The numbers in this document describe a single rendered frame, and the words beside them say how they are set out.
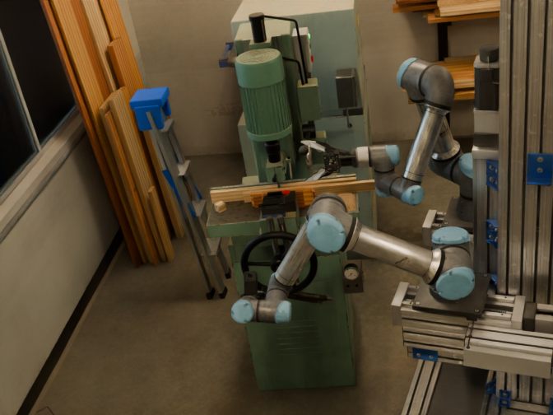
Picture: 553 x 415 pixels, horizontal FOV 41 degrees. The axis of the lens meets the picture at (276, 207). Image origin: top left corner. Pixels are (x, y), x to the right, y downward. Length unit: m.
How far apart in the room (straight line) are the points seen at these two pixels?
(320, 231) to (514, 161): 0.65
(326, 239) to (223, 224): 0.79
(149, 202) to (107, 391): 1.16
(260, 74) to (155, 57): 2.72
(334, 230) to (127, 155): 2.14
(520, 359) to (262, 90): 1.27
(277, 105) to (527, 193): 0.94
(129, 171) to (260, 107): 1.57
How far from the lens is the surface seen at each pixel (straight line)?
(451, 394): 3.03
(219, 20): 5.14
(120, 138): 4.07
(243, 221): 2.87
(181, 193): 3.69
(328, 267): 2.96
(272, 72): 2.68
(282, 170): 2.87
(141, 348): 3.83
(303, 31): 3.02
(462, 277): 2.26
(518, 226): 2.50
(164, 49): 5.30
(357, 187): 2.94
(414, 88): 2.64
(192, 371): 3.61
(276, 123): 2.75
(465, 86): 4.70
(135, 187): 4.20
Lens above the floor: 2.36
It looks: 30 degrees down
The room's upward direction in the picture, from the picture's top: 10 degrees counter-clockwise
